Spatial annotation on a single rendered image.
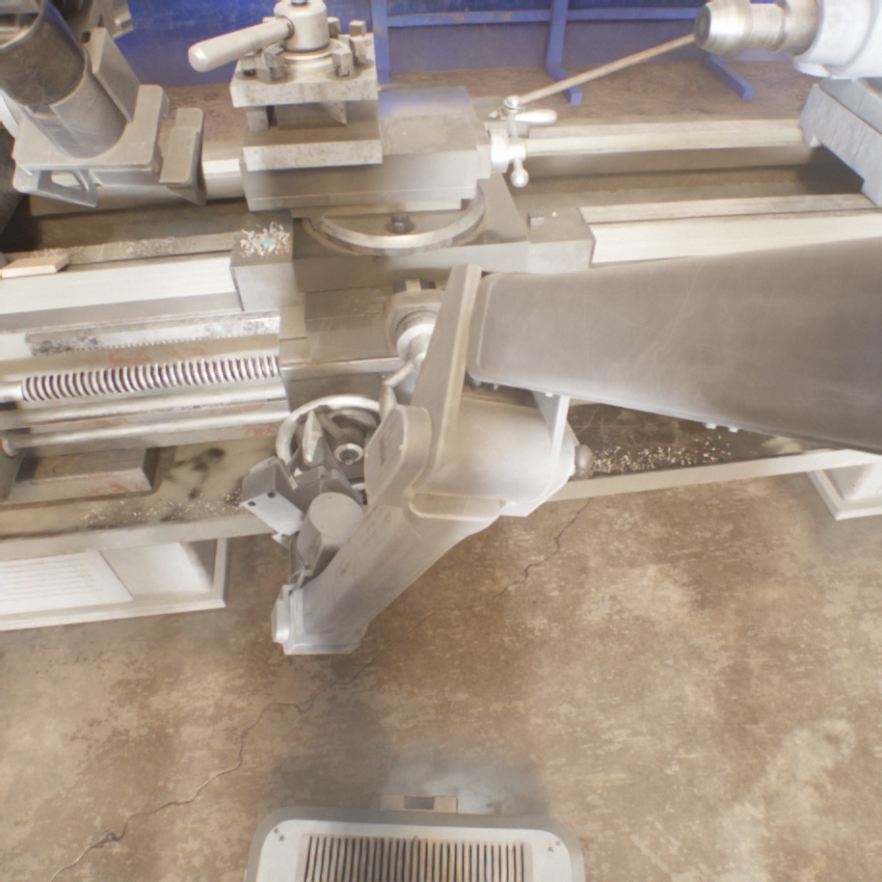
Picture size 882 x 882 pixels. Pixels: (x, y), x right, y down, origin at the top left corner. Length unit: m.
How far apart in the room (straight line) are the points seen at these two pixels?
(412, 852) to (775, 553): 1.16
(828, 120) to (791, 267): 1.37
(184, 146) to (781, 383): 0.46
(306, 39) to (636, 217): 0.62
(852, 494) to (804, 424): 1.79
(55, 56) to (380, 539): 0.36
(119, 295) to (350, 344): 0.38
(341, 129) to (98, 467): 0.79
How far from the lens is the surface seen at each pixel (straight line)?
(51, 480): 1.40
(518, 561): 1.65
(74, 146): 0.54
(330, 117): 0.90
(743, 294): 0.21
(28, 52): 0.48
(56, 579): 1.65
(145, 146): 0.53
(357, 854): 1.17
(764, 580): 1.80
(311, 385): 0.97
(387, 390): 0.84
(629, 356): 0.24
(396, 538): 0.44
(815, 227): 1.29
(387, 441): 0.37
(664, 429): 1.44
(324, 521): 0.67
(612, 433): 1.40
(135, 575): 1.60
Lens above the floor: 1.41
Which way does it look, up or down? 49 degrees down
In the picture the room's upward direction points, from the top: straight up
